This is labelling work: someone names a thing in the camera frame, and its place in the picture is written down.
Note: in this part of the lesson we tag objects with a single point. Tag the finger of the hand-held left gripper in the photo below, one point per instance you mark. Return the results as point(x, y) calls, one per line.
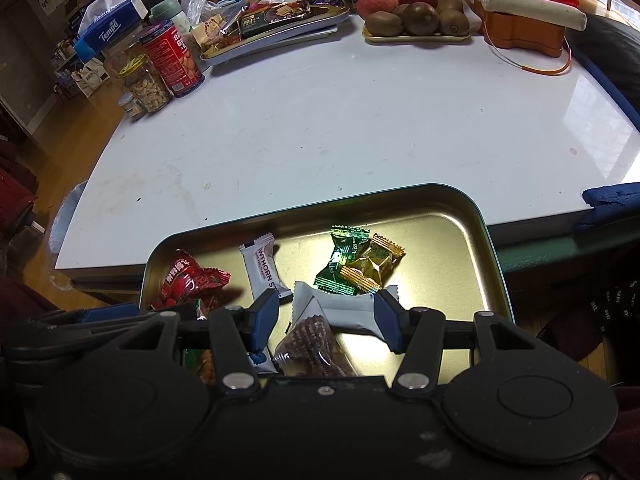
point(110, 312)

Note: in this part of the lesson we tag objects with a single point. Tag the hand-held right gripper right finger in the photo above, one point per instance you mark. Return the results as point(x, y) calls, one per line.
point(389, 320)

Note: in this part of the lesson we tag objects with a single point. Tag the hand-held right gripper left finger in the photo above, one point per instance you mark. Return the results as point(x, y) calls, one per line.
point(264, 320)

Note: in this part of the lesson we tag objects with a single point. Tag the white stick snack packet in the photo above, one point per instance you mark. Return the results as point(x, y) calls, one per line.
point(262, 270)

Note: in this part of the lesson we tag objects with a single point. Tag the clear brown date packet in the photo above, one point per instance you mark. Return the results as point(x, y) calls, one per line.
point(312, 347)

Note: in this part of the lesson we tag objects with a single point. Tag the gold candy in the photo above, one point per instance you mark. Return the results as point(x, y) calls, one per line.
point(375, 262)

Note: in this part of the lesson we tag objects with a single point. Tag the green candy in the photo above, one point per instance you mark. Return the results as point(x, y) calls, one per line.
point(337, 265)

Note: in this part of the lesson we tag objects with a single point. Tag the red snack packet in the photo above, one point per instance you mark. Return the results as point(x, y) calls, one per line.
point(190, 280)

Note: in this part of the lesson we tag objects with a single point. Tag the gold metal tray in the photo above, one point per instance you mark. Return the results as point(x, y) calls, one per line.
point(440, 240)

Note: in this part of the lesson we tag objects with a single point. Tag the person's left hand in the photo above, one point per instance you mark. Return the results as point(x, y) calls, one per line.
point(11, 450)

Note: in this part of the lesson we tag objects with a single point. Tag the pale blue plastic cover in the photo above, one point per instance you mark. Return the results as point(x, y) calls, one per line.
point(65, 220)

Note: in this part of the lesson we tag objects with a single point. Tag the dark red cloth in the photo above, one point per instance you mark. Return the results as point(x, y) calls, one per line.
point(15, 195)

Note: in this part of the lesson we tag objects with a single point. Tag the small glass jar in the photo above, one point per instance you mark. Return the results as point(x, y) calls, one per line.
point(131, 106)

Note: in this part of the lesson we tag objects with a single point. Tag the black patterned cloth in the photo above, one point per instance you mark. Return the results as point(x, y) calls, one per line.
point(615, 305)

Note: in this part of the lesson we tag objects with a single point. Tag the peanut jar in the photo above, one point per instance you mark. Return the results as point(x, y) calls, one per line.
point(145, 85)

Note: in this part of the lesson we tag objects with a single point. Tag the blue table edge padding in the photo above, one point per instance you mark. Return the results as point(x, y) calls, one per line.
point(610, 197)

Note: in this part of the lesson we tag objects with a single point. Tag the red biscuit can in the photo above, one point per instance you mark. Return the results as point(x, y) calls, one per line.
point(172, 57)

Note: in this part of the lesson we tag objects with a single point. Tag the maroon garment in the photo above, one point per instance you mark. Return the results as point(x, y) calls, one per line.
point(627, 430)

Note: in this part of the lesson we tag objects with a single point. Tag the yellow fruit tray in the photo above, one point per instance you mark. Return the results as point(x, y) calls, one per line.
point(415, 39)

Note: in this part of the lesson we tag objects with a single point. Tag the blue tissue box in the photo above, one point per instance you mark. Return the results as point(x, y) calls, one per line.
point(107, 27)

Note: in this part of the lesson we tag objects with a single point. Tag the beige snack packet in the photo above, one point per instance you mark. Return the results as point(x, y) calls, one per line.
point(210, 29)

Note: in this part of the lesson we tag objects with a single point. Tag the kiwi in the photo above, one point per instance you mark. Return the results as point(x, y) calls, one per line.
point(452, 21)
point(400, 9)
point(421, 17)
point(384, 22)
point(450, 4)

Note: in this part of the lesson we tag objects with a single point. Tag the green lidded tumbler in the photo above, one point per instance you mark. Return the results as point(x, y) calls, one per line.
point(170, 15)

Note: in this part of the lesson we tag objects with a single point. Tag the black cracker packet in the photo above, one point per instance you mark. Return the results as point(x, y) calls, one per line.
point(270, 16)

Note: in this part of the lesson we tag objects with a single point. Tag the pale blue snack tin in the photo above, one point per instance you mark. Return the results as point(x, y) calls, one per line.
point(320, 19)

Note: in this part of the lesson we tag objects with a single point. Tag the orange box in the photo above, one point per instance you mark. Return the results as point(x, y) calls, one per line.
point(522, 37)

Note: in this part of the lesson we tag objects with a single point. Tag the white cloth roll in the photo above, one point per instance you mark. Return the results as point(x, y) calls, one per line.
point(532, 10)

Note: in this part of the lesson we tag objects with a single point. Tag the black leather seat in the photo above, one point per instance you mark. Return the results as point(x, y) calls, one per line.
point(615, 45)

